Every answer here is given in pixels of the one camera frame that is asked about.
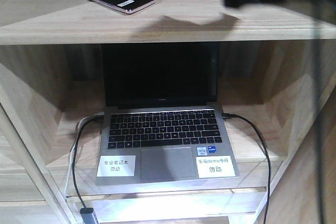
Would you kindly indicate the light wooden shelf unit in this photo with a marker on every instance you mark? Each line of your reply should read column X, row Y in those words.
column 276, row 82

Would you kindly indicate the grey usb hub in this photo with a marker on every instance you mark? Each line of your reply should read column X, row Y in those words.
column 88, row 216

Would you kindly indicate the silver laptop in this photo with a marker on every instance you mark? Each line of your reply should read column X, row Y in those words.
column 162, row 121

